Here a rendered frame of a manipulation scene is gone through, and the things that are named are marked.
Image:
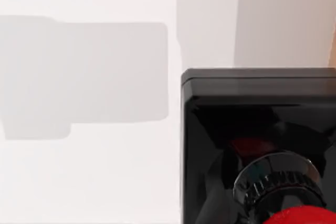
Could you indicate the glossy black box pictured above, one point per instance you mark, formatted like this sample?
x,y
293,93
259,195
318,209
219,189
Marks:
x,y
204,119

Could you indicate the red bottle with black cap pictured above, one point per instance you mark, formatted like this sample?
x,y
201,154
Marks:
x,y
278,179

